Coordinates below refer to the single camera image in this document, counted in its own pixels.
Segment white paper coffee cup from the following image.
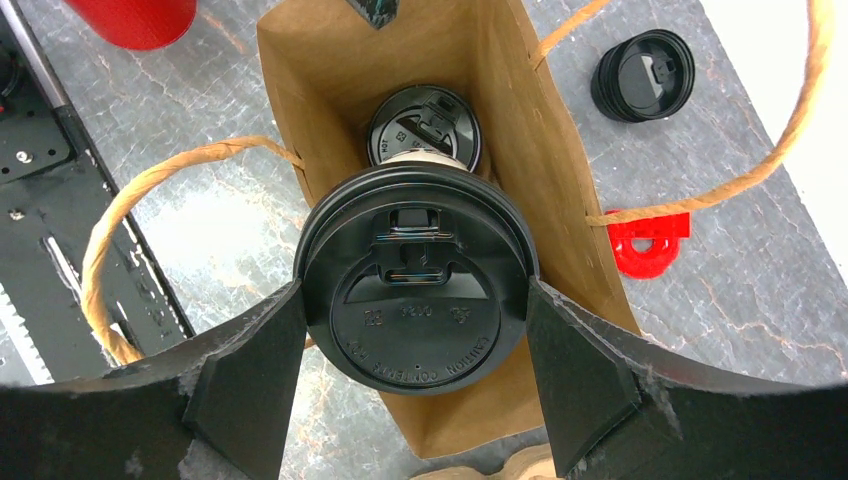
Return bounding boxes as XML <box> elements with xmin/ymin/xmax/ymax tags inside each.
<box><xmin>380</xmin><ymin>149</ymin><xmax>468</xmax><ymax>171</ymax></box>

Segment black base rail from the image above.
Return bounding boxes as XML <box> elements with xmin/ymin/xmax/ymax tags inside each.
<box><xmin>0</xmin><ymin>0</ymin><xmax>197</xmax><ymax>389</ymax></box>

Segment red cup with straws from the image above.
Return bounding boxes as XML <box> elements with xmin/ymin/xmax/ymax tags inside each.
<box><xmin>66</xmin><ymin>0</ymin><xmax>198</xmax><ymax>51</ymax></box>

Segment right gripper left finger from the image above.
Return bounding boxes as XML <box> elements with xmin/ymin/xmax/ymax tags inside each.
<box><xmin>1</xmin><ymin>281</ymin><xmax>306</xmax><ymax>479</ymax></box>

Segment black coffee cup lid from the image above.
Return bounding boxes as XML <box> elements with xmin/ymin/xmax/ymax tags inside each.
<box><xmin>293</xmin><ymin>162</ymin><xmax>539</xmax><ymax>395</ymax></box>

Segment red plastic holder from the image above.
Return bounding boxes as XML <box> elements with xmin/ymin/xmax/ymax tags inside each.
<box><xmin>607</xmin><ymin>213</ymin><xmax>691</xmax><ymax>280</ymax></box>

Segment brown cardboard cup carriers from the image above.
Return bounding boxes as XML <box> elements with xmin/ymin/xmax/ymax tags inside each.
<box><xmin>412</xmin><ymin>443</ymin><xmax>559</xmax><ymax>480</ymax></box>

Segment green paper bag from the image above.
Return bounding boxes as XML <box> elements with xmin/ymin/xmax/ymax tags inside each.
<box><xmin>80</xmin><ymin>0</ymin><xmax>837</xmax><ymax>460</ymax></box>

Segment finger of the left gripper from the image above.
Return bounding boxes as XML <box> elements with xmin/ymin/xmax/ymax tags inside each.
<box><xmin>347</xmin><ymin>0</ymin><xmax>400</xmax><ymax>30</ymax></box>

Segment stack of black lids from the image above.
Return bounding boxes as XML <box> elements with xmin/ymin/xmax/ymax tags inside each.
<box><xmin>590</xmin><ymin>29</ymin><xmax>696</xmax><ymax>124</ymax></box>

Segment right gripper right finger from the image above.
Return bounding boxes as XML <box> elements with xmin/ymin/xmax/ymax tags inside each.
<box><xmin>527</xmin><ymin>280</ymin><xmax>847</xmax><ymax>479</ymax></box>

